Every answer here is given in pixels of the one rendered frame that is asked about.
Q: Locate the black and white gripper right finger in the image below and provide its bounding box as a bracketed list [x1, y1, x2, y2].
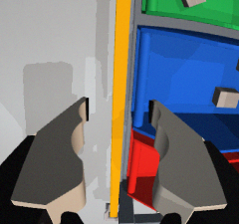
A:
[148, 100, 239, 224]

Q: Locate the blue open bin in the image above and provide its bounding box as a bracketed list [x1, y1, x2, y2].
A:
[131, 25, 239, 153]

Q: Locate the yellow bar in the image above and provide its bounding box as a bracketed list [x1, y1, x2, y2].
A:
[110, 0, 130, 217]

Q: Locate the green open bin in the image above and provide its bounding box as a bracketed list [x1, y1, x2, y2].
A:
[141, 0, 239, 31]

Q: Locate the red bin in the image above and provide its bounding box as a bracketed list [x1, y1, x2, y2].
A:
[126, 123, 239, 211]

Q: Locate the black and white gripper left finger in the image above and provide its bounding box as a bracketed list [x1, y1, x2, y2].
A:
[0, 97, 89, 224]

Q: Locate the grey metal bin rack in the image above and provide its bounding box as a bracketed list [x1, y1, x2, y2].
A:
[105, 0, 239, 224]

